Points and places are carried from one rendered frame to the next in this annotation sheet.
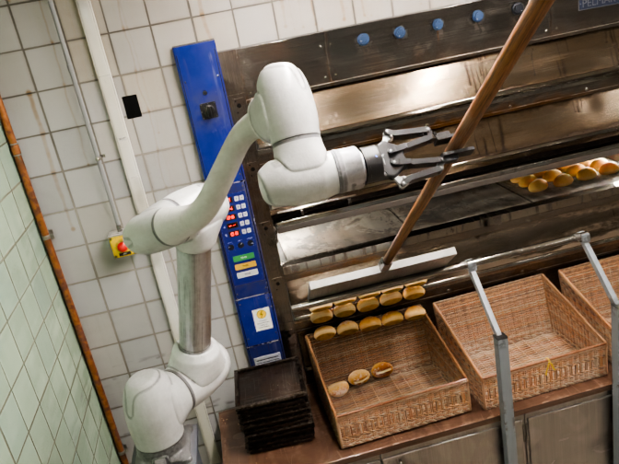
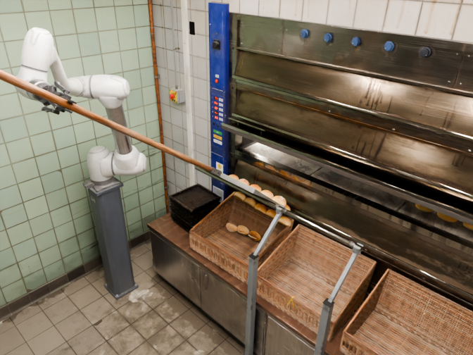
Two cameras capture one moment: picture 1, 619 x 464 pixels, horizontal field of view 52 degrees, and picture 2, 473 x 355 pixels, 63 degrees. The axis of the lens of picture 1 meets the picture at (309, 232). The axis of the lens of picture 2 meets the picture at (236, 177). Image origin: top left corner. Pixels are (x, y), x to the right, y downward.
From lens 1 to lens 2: 2.02 m
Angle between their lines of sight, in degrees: 46
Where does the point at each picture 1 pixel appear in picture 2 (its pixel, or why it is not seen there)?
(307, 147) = (22, 72)
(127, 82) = (192, 14)
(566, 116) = (442, 163)
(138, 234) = not seen: hidden behind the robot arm
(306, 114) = (26, 56)
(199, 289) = not seen: hidden behind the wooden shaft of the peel
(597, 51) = not seen: outside the picture
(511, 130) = (389, 148)
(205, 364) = (119, 159)
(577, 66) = (463, 126)
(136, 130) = (191, 41)
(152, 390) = (92, 154)
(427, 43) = (346, 53)
